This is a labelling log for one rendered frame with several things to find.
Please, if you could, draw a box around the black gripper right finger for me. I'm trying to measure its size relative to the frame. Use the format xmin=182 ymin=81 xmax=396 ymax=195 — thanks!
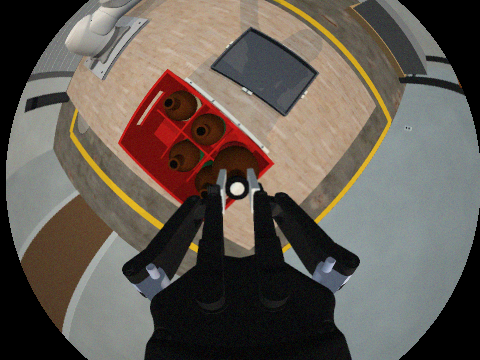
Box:
xmin=247 ymin=168 xmax=360 ymax=308

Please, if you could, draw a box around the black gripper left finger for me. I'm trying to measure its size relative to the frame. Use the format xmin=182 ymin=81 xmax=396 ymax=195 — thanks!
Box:
xmin=122 ymin=169 xmax=226 ymax=310

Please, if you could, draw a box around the red plastic crate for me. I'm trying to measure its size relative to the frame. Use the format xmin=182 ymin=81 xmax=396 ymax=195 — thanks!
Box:
xmin=118 ymin=69 xmax=274 ymax=204

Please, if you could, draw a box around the grey flat bar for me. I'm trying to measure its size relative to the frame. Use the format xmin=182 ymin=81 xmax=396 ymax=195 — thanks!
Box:
xmin=184 ymin=77 xmax=308 ymax=154

